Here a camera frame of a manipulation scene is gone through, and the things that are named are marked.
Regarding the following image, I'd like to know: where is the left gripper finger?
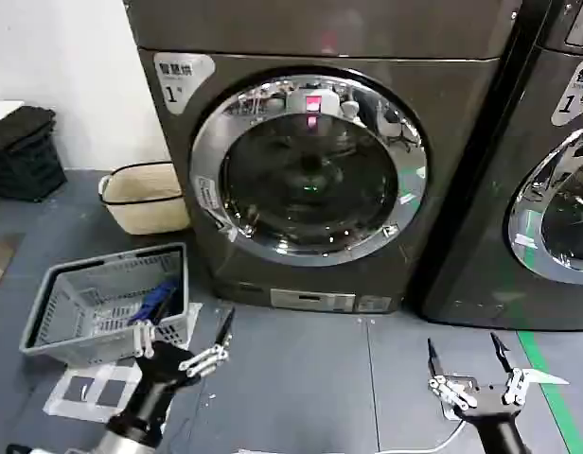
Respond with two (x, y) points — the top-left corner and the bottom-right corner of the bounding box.
(179, 306), (237, 378)
(132, 282), (179, 359)

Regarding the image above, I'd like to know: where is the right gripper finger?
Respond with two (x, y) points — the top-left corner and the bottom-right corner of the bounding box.
(425, 337), (479, 411)
(488, 331), (530, 407)

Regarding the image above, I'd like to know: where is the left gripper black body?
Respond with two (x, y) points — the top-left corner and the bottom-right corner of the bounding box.
(106, 340), (196, 437)

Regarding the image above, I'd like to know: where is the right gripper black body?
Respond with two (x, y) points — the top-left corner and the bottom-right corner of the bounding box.
(453, 383), (528, 454)

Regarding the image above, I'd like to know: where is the blue cloth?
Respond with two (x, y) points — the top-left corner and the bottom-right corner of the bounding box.
(127, 278), (180, 326)

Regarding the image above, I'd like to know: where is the green floor tape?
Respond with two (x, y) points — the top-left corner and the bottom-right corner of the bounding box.
(515, 329), (577, 454)

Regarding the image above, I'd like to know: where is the grey plastic laundry basket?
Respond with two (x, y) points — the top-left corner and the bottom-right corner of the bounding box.
(18, 241), (203, 371)

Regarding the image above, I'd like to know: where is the clear plastic floor sheet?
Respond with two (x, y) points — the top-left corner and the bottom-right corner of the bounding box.
(44, 359), (147, 426)

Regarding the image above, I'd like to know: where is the beige fabric bag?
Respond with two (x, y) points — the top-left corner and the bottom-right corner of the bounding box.
(97, 161), (191, 236)

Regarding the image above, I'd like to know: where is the round glass dryer door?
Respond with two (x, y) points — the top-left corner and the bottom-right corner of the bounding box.
(188, 67), (428, 269)
(507, 124), (583, 286)

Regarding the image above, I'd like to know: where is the grey dryer with label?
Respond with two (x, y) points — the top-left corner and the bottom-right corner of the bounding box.
(129, 0), (504, 315)
(417, 0), (583, 332)

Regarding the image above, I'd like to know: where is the stack of black crates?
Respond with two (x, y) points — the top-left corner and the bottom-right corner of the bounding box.
(0, 105), (68, 204)

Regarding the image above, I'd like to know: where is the white flat board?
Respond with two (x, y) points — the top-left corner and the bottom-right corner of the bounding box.
(0, 99), (27, 122)

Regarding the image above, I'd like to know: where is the white cable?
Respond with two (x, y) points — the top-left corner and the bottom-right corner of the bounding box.
(428, 417), (468, 454)

